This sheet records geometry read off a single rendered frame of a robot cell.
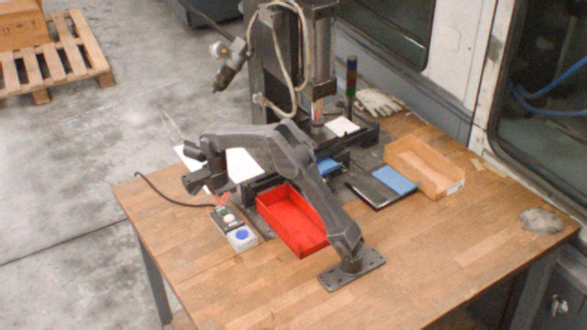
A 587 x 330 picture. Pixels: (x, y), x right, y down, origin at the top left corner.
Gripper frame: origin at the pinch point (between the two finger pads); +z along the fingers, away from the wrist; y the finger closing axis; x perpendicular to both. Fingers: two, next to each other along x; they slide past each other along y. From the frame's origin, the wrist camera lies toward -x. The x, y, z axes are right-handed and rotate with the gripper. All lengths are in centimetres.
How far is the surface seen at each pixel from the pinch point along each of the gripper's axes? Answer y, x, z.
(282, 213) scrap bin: 8.2, 16.0, 6.3
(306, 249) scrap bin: 27.0, 12.4, 3.5
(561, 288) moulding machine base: 64, 92, 37
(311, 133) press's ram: -1.9, 33.8, -10.9
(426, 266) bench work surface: 49, 38, 6
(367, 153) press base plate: -1, 57, 7
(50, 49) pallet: -310, 9, 89
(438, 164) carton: 20, 70, 3
